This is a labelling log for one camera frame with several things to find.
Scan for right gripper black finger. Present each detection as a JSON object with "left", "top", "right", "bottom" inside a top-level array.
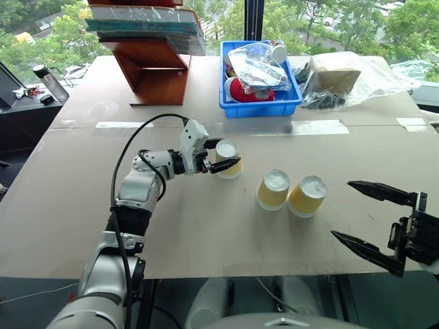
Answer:
[
  {"left": 330, "top": 230, "right": 407, "bottom": 278},
  {"left": 346, "top": 180, "right": 420, "bottom": 208}
]

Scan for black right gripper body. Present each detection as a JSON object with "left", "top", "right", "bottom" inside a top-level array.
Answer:
[{"left": 387, "top": 191, "right": 439, "bottom": 267}]

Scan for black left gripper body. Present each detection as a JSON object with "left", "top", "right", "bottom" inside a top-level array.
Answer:
[{"left": 193, "top": 146, "right": 213, "bottom": 174}]

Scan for yellow paper cup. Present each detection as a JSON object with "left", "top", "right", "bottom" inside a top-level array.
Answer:
[
  {"left": 214, "top": 138, "right": 244, "bottom": 180},
  {"left": 255, "top": 169, "right": 292, "bottom": 211},
  {"left": 286, "top": 175, "right": 329, "bottom": 219}
]

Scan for red round item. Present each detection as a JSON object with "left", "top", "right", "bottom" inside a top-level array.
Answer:
[{"left": 228, "top": 77, "right": 276, "bottom": 103}]

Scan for blue plastic bin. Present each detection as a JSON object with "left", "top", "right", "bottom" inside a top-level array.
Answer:
[{"left": 218, "top": 40, "right": 304, "bottom": 119}]

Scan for white tape patch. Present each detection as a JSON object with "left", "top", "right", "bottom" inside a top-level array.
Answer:
[{"left": 396, "top": 117, "right": 429, "bottom": 133}]

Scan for red-brown wooden shelf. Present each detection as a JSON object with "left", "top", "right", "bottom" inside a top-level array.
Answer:
[{"left": 99, "top": 36, "right": 192, "bottom": 107}]

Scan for white rounded shape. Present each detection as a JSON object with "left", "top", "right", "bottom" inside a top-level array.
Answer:
[
  {"left": 185, "top": 277, "right": 229, "bottom": 329},
  {"left": 279, "top": 276, "right": 323, "bottom": 316}
]

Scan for clear bag with printed packs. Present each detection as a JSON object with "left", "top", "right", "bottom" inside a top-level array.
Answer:
[{"left": 226, "top": 42, "right": 292, "bottom": 95}]

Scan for short clear tape strip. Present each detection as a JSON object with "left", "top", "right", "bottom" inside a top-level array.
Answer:
[{"left": 95, "top": 121, "right": 154, "bottom": 130}]

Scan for black items in bag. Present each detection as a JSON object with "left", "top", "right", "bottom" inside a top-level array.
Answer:
[{"left": 301, "top": 91, "right": 346, "bottom": 111}]

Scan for white cylindrical container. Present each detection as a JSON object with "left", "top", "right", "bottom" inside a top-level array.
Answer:
[{"left": 269, "top": 39, "right": 288, "bottom": 65}]

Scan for large clear plastic bag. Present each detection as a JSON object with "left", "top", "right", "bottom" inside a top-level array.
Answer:
[{"left": 294, "top": 51, "right": 423, "bottom": 111}]

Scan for brown cardboard box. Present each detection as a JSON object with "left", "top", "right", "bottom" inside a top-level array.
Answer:
[{"left": 310, "top": 56, "right": 363, "bottom": 99}]

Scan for teal plastic-wrapped book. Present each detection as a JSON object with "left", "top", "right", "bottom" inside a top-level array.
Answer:
[{"left": 84, "top": 19, "right": 206, "bottom": 56}]

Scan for grey plastic-wrapped book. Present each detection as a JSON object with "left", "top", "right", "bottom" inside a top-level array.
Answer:
[{"left": 89, "top": 4, "right": 203, "bottom": 27}]

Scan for dark clear water bottle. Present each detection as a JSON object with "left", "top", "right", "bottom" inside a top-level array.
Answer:
[{"left": 32, "top": 64, "right": 70, "bottom": 103}]

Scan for black side table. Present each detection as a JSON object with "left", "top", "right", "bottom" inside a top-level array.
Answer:
[{"left": 0, "top": 61, "right": 69, "bottom": 155}]

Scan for bunch of keys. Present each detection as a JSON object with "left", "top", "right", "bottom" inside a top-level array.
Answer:
[{"left": 12, "top": 86, "right": 45, "bottom": 99}]

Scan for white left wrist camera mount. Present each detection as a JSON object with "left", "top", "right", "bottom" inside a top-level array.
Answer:
[{"left": 178, "top": 119, "right": 210, "bottom": 175}]

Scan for short black wrist cable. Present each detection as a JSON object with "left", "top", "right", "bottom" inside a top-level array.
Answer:
[{"left": 137, "top": 149, "right": 168, "bottom": 203}]

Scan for long black left arm cable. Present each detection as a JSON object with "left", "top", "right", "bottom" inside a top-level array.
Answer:
[{"left": 110, "top": 113, "right": 190, "bottom": 329}]

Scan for dark window frame post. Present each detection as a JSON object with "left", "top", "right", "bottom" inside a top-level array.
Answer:
[{"left": 244, "top": 0, "right": 275, "bottom": 44}]

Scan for thin white floor cable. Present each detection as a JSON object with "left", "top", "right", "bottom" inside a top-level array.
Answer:
[{"left": 0, "top": 281, "right": 80, "bottom": 305}]

